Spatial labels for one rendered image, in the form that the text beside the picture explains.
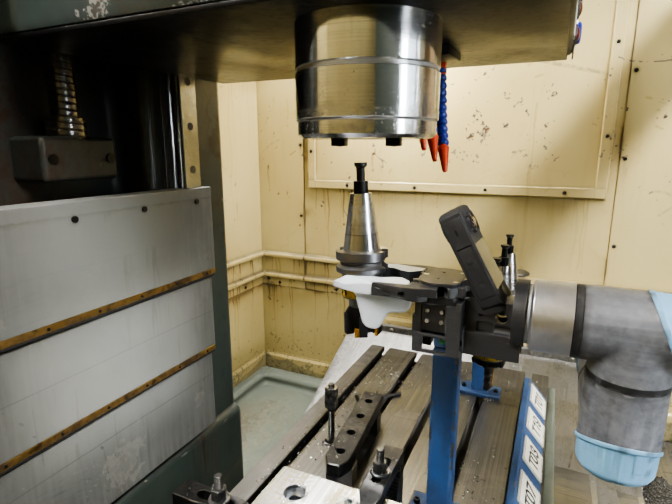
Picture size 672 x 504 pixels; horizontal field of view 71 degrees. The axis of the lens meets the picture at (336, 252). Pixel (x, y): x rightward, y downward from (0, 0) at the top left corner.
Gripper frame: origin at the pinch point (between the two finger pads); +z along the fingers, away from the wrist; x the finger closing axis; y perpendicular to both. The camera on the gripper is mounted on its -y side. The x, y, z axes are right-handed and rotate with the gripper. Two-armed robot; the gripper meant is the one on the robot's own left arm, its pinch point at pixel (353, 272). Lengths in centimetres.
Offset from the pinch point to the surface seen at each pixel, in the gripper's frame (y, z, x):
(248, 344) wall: 60, 82, 89
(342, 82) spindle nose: -21.0, -1.9, -7.8
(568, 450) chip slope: 62, -30, 72
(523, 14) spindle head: -28.0, -16.8, 2.8
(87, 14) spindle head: -29.0, 26.8, -12.5
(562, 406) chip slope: 56, -28, 85
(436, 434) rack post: 28.9, -8.0, 14.9
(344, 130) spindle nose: -16.5, -2.1, -7.6
